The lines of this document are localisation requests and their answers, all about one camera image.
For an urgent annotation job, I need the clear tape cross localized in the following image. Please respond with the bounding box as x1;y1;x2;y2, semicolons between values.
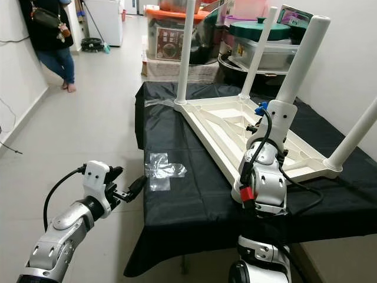
144;152;187;191

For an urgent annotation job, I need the black tablecloth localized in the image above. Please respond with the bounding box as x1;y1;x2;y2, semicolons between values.
124;81;377;278

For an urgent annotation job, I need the black wok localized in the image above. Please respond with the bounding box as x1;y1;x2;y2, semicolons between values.
218;53;295;77

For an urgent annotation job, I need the clear plastic storage container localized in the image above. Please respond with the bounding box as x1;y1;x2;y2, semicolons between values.
233;38;301;71

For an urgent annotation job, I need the clear tape strip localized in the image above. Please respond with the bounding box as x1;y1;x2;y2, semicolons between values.
143;99;177;108

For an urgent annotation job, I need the shiny black bag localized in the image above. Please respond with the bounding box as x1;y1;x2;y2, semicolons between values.
191;6;230;64

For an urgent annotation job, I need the green pot lid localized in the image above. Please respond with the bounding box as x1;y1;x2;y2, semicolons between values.
229;18;292;42

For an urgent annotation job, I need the translucent pink plastic container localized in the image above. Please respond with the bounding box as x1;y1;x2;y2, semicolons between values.
230;0;269;19

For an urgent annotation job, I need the framed picture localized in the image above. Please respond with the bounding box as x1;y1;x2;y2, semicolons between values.
280;5;314;27

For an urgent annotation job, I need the steel cooking pot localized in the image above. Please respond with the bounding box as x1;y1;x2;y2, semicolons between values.
159;0;204;14

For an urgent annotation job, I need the person in black apron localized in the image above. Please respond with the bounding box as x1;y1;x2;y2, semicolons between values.
19;0;77;93

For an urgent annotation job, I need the white chest freezer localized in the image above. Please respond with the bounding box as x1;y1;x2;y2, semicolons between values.
85;0;124;47

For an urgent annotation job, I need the black crossbody bag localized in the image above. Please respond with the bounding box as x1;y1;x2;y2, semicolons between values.
31;3;71;36

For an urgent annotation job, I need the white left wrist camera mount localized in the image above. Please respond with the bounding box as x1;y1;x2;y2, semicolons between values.
82;160;113;213

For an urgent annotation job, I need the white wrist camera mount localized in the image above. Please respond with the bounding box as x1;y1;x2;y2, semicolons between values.
246;99;298;154
82;160;113;213

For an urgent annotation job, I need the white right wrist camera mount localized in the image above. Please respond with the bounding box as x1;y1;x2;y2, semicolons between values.
246;99;298;154

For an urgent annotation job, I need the black coiled hose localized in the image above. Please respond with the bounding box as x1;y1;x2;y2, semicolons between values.
81;37;104;52

